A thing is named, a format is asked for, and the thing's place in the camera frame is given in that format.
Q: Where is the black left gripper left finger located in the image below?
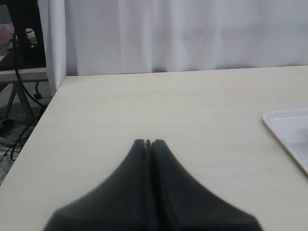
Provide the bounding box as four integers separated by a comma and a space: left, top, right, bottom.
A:
44, 140, 152, 231

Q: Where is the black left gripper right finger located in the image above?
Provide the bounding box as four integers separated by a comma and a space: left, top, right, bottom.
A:
151, 140, 263, 231

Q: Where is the white rectangular plastic tray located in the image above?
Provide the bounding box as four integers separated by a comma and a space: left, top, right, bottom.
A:
262, 110, 308, 177

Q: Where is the white curtain backdrop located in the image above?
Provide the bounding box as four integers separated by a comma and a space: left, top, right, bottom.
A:
38, 0, 308, 93

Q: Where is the pink bag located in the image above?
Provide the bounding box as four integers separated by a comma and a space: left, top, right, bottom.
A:
0, 24, 12, 47

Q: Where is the black monitor on side desk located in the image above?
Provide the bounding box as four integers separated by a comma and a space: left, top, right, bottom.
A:
0, 0, 46, 71

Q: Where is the grey side desk frame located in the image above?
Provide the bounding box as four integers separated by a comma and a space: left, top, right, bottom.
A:
0, 67, 48, 119

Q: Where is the black hanging cable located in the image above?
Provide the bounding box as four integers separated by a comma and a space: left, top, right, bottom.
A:
2, 30, 48, 162

